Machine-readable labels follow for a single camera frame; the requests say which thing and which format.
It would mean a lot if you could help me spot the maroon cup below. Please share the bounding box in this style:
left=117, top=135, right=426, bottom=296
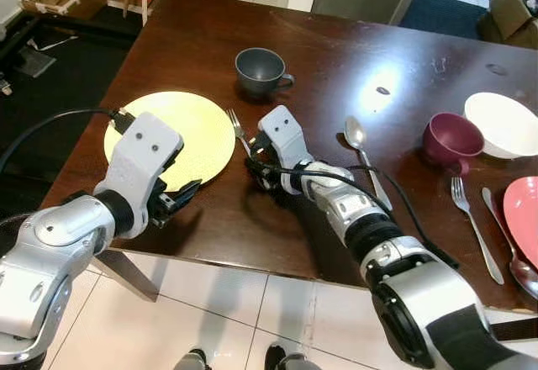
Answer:
left=422, top=113, right=485, bottom=177

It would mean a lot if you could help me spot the silver metal fork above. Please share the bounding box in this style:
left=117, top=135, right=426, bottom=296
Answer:
left=451, top=177, right=505, bottom=286
left=226, top=108, right=254, bottom=160

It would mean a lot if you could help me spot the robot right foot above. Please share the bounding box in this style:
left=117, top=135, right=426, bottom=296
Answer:
left=264, top=345, right=322, bottom=370

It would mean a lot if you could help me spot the white bowl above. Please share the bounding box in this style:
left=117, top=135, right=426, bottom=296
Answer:
left=464, top=92, right=538, bottom=160

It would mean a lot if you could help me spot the open cardboard box with items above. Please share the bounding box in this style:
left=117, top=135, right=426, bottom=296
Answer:
left=477, top=0, right=538, bottom=49

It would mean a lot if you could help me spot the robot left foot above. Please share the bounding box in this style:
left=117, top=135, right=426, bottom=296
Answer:
left=173, top=349, right=212, bottom=370

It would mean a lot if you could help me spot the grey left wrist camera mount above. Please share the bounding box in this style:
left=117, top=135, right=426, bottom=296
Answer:
left=92, top=112, right=185, bottom=219

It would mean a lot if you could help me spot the pink round plate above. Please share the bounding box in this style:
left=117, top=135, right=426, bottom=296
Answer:
left=503, top=177, right=538, bottom=270

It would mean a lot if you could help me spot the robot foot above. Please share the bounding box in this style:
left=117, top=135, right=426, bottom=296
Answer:
left=173, top=349, right=212, bottom=370
left=264, top=345, right=322, bottom=370

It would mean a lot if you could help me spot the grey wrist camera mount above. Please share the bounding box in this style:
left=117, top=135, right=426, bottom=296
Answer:
left=92, top=112, right=185, bottom=219
left=257, top=106, right=314, bottom=193

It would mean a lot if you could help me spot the yellow round plate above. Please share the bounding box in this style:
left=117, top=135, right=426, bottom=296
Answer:
left=103, top=92, right=237, bottom=193

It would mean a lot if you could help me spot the silver metal spoon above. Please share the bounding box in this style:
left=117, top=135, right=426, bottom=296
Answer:
left=344, top=117, right=393, bottom=212
left=482, top=187, right=538, bottom=300

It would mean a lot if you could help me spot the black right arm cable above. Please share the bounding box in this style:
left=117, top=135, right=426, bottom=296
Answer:
left=251, top=161, right=461, bottom=268

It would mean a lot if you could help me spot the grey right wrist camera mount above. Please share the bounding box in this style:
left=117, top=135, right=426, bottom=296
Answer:
left=257, top=106, right=314, bottom=193

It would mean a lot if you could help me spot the dark wooden table crossbar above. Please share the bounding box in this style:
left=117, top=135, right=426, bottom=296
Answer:
left=488, top=317, right=538, bottom=342

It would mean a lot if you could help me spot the dark grey cup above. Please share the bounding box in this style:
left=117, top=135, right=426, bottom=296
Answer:
left=235, top=48, right=295, bottom=98

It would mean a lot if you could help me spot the dark wooden table leg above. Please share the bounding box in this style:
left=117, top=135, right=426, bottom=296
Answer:
left=87, top=248, right=161, bottom=303

